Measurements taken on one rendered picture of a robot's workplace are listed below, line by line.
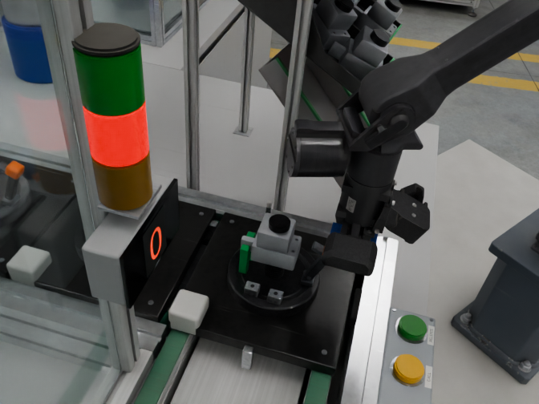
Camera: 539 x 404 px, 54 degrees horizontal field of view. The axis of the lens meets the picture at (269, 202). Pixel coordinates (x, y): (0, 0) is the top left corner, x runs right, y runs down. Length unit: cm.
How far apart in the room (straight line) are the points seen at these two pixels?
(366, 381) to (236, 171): 60
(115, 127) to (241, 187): 73
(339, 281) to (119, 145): 48
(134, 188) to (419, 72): 31
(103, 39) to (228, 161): 82
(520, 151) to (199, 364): 265
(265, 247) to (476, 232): 56
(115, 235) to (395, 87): 31
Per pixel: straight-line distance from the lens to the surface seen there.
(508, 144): 324
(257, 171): 119
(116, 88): 43
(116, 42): 42
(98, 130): 45
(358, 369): 76
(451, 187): 128
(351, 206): 66
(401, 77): 58
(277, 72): 87
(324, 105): 98
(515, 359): 96
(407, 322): 82
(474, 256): 112
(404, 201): 68
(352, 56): 85
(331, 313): 80
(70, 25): 43
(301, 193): 115
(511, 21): 59
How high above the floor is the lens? 159
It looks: 41 degrees down
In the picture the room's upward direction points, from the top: 6 degrees clockwise
